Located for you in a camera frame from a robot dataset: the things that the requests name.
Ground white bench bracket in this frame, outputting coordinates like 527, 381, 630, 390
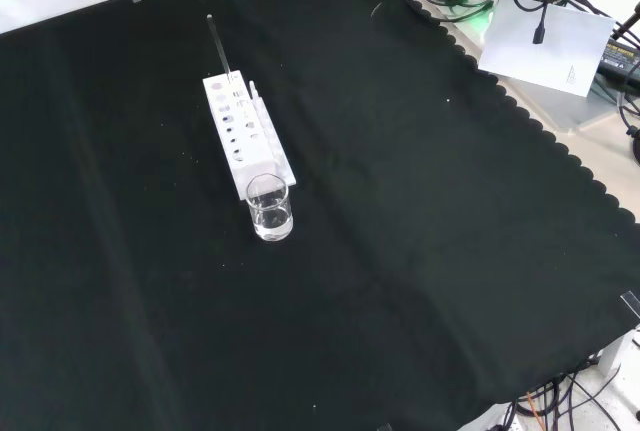
597, 328, 640, 378

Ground black scalloped bench cloth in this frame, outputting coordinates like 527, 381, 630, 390
0, 0, 640, 431

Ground small clear glass beaker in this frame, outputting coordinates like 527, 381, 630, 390
246, 173, 294, 243

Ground green cable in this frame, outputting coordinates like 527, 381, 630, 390
446, 0, 497, 21

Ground black cable with plug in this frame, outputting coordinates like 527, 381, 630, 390
531, 0, 572, 46

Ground clear glass rod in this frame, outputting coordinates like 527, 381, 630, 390
205, 13, 234, 83

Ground black power adapter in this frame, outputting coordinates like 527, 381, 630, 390
597, 35, 640, 88

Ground white paper sheet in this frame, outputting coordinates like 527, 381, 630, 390
478, 0, 617, 98

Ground orange cable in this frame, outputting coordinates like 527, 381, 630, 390
526, 389, 545, 431

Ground black cable bundle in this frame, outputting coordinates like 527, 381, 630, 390
499, 369, 627, 431

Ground black round stand foot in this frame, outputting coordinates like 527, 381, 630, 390
625, 124, 640, 168

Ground grey metal base plate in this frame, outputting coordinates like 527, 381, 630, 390
439, 0, 632, 135

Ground white test tube rack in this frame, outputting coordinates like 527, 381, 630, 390
202, 70, 298, 201

